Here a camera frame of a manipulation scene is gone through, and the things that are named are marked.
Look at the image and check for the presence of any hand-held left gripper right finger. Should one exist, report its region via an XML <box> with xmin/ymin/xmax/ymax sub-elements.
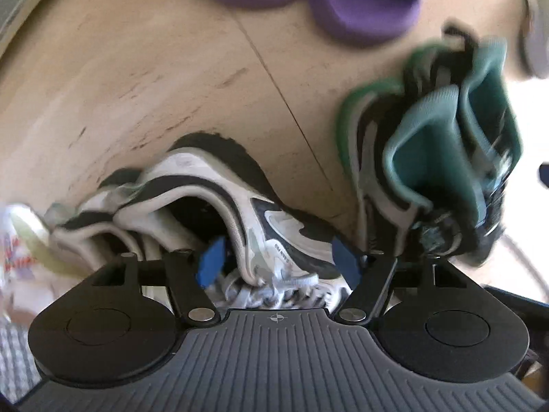
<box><xmin>332</xmin><ymin>238</ymin><xmax>466</xmax><ymax>326</ymax></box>

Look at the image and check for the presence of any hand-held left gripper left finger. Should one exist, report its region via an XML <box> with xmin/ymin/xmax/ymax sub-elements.
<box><xmin>92</xmin><ymin>237</ymin><xmax>226</xmax><ymax>326</ymax></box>

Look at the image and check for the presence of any white black high-top sneaker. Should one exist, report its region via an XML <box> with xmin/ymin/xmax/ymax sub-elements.
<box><xmin>116</xmin><ymin>132</ymin><xmax>357</xmax><ymax>310</ymax></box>
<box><xmin>46</xmin><ymin>167</ymin><xmax>172</xmax><ymax>277</ymax></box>

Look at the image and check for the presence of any black teal sneaker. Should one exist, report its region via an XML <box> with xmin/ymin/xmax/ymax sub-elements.
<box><xmin>335</xmin><ymin>23</ymin><xmax>525</xmax><ymax>267</ymax></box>

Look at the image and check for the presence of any grey sneaker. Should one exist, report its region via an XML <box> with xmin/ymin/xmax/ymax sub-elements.
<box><xmin>521</xmin><ymin>0</ymin><xmax>549</xmax><ymax>79</ymax></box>

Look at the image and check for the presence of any person's left shoe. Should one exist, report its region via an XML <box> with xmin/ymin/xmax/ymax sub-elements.
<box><xmin>0</xmin><ymin>204</ymin><xmax>86</xmax><ymax>322</ymax></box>

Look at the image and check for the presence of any person's left leg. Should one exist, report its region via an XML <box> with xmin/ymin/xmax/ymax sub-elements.
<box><xmin>0</xmin><ymin>322</ymin><xmax>40</xmax><ymax>401</ymax></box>

